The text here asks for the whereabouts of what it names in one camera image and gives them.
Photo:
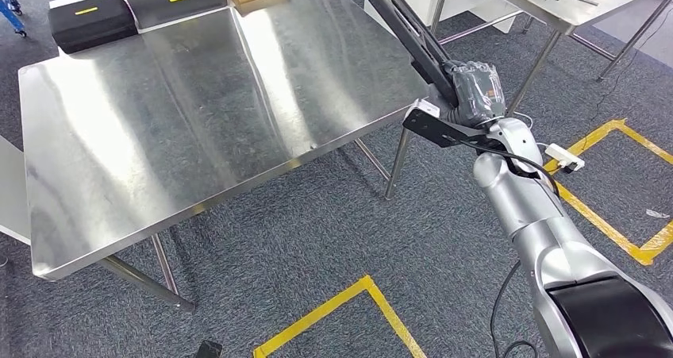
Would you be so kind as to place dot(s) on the stainless steel workbench table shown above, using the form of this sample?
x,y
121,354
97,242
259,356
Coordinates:
x,y
210,108

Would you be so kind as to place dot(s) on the white paper scrap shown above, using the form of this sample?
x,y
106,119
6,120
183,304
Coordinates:
x,y
657,213

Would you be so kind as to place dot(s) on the grey left robot foot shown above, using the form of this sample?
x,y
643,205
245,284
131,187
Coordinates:
x,y
208,350

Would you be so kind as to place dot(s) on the white power strip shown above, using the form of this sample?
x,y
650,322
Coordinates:
x,y
562,156

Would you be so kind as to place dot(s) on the white cabinet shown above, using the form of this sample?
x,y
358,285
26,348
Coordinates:
x,y
473,3
10,187

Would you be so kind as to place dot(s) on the grey case yellow label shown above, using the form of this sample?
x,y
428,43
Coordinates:
x,y
158,14

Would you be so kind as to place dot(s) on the black case yellow label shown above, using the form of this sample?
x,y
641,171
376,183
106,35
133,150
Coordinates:
x,y
89,27

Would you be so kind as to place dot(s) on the yellow floor tape square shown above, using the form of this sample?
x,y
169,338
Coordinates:
x,y
594,217
315,312

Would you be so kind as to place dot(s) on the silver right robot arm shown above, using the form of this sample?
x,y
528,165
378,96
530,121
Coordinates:
x,y
526,203

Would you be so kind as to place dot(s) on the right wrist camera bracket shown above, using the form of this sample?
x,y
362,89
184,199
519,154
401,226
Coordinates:
x,y
436,129

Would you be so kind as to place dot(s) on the blue steel shelf rack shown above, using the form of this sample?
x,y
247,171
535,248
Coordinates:
x,y
11,8

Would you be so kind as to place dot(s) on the black plastic panel part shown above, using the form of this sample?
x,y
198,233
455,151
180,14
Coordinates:
x,y
415,35

